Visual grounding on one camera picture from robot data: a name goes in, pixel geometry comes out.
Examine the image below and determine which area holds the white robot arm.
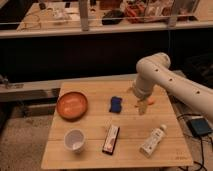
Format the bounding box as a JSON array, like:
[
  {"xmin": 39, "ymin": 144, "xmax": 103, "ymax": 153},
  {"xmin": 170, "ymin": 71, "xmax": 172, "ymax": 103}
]
[{"xmin": 132, "ymin": 53, "xmax": 213, "ymax": 122}]

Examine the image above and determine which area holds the orange carrot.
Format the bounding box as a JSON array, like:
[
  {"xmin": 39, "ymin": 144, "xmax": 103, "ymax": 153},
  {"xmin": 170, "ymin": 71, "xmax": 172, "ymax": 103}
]
[{"xmin": 134, "ymin": 97, "xmax": 156, "ymax": 108}]

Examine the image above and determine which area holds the blue sponge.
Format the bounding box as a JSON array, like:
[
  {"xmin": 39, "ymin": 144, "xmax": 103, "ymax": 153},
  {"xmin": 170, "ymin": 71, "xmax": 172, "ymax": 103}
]
[{"xmin": 109, "ymin": 96, "xmax": 122, "ymax": 113}]

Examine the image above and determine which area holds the white tube bottle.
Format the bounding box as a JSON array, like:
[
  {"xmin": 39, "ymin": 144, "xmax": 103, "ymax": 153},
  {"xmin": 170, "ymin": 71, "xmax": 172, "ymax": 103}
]
[{"xmin": 139, "ymin": 124, "xmax": 167, "ymax": 157}]

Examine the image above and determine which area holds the black candy bar box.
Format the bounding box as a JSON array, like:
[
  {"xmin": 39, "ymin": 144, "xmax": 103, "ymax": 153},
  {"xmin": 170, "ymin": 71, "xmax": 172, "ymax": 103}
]
[{"xmin": 102, "ymin": 125, "xmax": 120, "ymax": 155}]

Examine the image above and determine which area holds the black power adapter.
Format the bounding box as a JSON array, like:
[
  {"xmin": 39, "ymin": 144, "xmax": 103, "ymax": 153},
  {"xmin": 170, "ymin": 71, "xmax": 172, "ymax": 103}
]
[{"xmin": 187, "ymin": 118, "xmax": 213, "ymax": 137}]

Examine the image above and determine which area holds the orange wooden bowl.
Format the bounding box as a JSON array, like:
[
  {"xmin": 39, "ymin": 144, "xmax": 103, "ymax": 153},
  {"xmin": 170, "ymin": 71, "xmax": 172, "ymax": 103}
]
[{"xmin": 56, "ymin": 92, "xmax": 88, "ymax": 120}]

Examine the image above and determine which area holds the white cup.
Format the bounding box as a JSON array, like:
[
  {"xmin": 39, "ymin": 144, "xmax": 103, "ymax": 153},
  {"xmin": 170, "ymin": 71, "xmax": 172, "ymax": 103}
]
[{"xmin": 64, "ymin": 129, "xmax": 85, "ymax": 154}]

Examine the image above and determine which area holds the orange object on shelf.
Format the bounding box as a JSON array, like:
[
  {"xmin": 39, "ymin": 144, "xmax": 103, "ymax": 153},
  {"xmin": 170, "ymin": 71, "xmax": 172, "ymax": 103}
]
[{"xmin": 124, "ymin": 3, "xmax": 145, "ymax": 23}]

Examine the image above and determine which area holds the black bag on shelf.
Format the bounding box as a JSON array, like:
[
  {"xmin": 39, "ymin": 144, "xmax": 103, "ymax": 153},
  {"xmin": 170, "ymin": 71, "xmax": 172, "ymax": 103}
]
[{"xmin": 102, "ymin": 10, "xmax": 124, "ymax": 25}]

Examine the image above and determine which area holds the black cable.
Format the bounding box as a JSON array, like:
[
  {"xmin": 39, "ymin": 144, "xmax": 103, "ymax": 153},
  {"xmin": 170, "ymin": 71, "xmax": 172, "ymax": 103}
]
[{"xmin": 188, "ymin": 134, "xmax": 213, "ymax": 171}]

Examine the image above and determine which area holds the grey metal post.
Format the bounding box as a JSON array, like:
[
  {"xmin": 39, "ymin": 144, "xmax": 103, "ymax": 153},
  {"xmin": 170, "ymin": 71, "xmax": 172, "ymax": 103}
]
[{"xmin": 78, "ymin": 0, "xmax": 89, "ymax": 31}]

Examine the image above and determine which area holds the grey metal rail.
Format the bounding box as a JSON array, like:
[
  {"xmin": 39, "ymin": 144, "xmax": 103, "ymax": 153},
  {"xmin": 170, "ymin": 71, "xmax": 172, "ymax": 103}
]
[{"xmin": 0, "ymin": 74, "xmax": 136, "ymax": 102}]

